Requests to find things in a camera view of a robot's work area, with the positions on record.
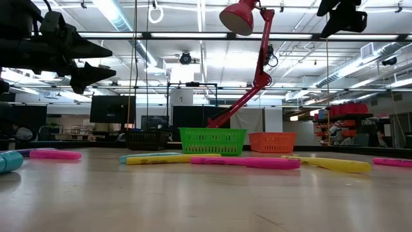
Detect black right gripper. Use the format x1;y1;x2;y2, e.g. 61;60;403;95
316;0;369;39

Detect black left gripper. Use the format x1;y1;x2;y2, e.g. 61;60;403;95
0;23;117;95

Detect teal highlighter marker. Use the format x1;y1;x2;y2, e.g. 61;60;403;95
118;151;183;164

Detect yellow highlighter marker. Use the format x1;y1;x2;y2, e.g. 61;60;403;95
125;153;222;166
280;155;372;173

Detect pink highlighter marker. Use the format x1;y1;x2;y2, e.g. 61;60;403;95
190;156;301;171
372;157;412;168
29;149;82;160

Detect large black monitor screen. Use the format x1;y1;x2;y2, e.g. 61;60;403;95
89;95;136;124

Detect small dark screen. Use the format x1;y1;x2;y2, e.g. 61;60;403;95
140;115;170;131

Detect shelf with red bins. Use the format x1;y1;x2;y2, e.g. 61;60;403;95
312;102;375;146

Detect person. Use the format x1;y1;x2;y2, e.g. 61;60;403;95
12;123;33;142
328;124;342;146
375;130;388;148

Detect red desk lamp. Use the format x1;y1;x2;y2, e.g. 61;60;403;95
206;0;279;129

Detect black plastic basket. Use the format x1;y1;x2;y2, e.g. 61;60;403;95
126;129;171;151

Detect black partition panel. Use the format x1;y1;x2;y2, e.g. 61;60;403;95
171;106;231;142

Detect blue highlighter marker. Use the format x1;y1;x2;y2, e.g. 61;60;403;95
0;150;24;175

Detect white hanging sheet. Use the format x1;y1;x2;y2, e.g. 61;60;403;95
229;107;265;142

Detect orange plastic basket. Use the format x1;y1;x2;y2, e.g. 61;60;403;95
248;131;297;154

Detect green plastic basket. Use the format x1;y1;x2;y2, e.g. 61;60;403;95
178;127;248;157

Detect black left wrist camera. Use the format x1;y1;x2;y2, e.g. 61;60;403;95
39;10;67;35

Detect silver ceiling duct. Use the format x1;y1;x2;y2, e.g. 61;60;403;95
315;41;412;88
91;0;159;68

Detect black hanging cable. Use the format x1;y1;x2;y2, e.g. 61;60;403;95
144;0;151;127

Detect tan hanging rope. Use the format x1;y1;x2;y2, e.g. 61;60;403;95
324;6;331;146

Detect white cable ring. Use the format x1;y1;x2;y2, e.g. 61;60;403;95
147;3;165;24

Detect black overhead camera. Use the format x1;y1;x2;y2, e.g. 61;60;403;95
179;50;193;66

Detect black overhead frame bar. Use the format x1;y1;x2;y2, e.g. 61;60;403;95
32;31;412;42

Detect thin black stand frame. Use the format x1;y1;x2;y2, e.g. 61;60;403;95
165;81;219;109

